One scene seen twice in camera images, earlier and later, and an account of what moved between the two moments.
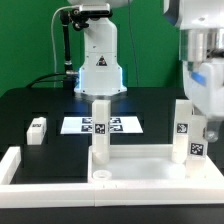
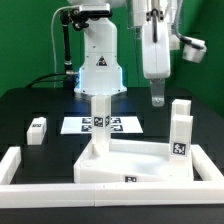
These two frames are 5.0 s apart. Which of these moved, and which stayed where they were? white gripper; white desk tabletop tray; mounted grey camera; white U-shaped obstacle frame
Moved: white gripper; white desk tabletop tray
Stayed: mounted grey camera; white U-shaped obstacle frame
